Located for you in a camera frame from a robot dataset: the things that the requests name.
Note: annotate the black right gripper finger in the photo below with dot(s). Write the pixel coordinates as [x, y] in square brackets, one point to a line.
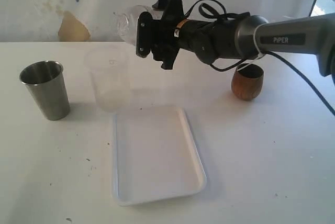
[166, 55]
[169, 7]

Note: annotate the translucent plastic container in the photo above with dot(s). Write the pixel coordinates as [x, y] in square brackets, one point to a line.
[108, 69]

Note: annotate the white rectangular tray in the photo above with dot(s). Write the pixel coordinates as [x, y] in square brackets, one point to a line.
[154, 156]

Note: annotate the stainless steel cup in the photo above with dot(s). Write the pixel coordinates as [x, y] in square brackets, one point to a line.
[45, 82]

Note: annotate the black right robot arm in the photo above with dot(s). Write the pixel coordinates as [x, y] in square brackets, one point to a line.
[224, 35]

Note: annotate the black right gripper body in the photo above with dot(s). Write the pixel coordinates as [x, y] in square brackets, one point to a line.
[163, 32]

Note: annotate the brown wooden cup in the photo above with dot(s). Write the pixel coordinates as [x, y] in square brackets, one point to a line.
[247, 81]

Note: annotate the clear plastic dome lid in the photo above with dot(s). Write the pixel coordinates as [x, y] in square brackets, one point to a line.
[126, 22]

